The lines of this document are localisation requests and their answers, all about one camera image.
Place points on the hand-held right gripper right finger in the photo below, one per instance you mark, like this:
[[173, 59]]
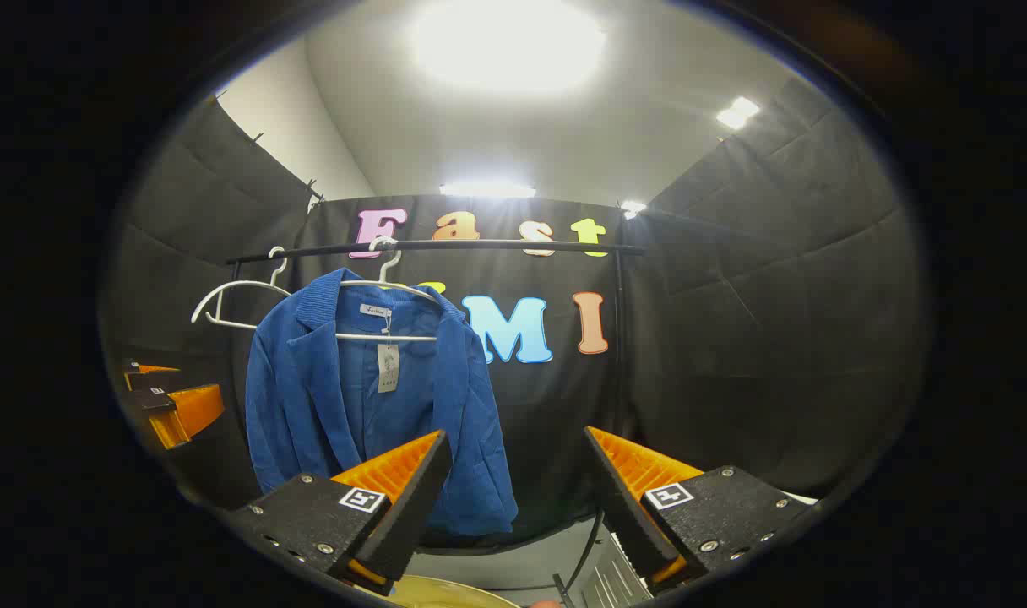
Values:
[[619, 507]]

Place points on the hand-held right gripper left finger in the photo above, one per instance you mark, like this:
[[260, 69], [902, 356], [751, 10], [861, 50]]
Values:
[[412, 507]]

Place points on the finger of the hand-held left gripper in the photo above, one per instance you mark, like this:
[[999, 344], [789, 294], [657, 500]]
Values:
[[194, 409], [146, 380]]

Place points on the white clothes hanger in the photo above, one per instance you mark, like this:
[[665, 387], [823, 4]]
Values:
[[408, 339], [243, 283]]

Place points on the black clothes rack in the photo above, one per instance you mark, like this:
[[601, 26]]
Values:
[[480, 245]]

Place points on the grey ribbed panel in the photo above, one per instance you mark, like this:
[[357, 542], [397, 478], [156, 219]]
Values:
[[606, 583]]

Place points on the white paper hang tag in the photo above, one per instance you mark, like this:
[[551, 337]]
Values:
[[388, 371]]

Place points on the small ceiling light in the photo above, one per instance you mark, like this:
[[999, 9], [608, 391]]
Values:
[[737, 112], [632, 208]]

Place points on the ceiling light strip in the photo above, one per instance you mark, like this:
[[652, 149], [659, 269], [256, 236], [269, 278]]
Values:
[[488, 190]]

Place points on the large ceiling light panel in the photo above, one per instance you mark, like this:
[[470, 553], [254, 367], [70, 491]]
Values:
[[509, 42]]

